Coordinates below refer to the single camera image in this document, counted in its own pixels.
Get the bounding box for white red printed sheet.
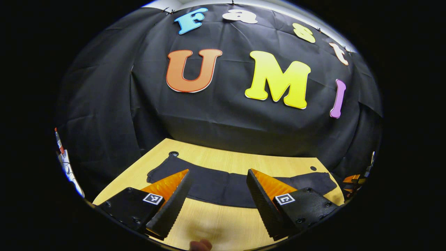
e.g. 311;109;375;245
54;127;85;198

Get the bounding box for dark grey jeans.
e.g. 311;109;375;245
146;155;338;209

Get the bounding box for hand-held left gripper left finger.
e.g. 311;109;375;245
99;169;193;241

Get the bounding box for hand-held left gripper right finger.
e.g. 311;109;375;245
246;168;340;242

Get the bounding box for black backdrop cloth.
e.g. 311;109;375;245
54;2;384;201

